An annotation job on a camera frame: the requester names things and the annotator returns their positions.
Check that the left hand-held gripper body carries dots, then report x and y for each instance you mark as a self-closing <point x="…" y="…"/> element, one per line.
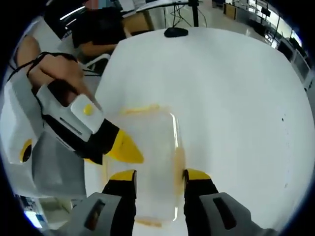
<point x="56" y="169"/>

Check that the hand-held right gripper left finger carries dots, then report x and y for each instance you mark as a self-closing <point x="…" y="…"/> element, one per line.
<point x="115" y="186"/>

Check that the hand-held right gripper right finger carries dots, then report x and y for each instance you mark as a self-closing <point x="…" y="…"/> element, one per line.
<point x="200" y="186"/>

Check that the clear plastic food container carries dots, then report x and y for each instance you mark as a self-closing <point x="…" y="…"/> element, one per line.
<point x="157" y="147"/>

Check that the person's left hand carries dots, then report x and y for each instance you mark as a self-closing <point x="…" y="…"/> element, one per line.
<point x="61" y="68"/>

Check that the white chair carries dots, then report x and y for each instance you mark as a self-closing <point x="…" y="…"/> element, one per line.
<point x="98" y="60"/>

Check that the wooden desk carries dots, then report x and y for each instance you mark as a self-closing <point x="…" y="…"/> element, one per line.
<point x="140" y="22"/>

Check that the black computer mouse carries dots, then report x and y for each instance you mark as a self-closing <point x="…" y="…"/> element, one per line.
<point x="176" y="32"/>

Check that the black stand pole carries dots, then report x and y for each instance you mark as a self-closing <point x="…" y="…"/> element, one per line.
<point x="195" y="13"/>

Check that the metal shelf rack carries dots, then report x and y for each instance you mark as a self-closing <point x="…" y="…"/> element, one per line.
<point x="296" y="54"/>

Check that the brown box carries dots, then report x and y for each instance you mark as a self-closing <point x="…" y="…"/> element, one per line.
<point x="231" y="10"/>

